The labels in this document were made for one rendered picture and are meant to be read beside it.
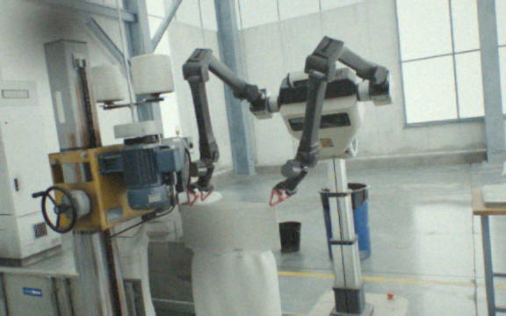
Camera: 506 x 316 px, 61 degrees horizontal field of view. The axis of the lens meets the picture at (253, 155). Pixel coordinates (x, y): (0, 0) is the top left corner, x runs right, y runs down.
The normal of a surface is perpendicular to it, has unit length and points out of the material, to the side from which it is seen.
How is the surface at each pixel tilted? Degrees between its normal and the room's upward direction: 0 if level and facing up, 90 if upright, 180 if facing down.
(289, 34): 90
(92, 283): 90
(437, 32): 90
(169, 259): 90
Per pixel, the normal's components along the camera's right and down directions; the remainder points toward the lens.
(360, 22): -0.44, 0.13
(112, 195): 0.89, -0.07
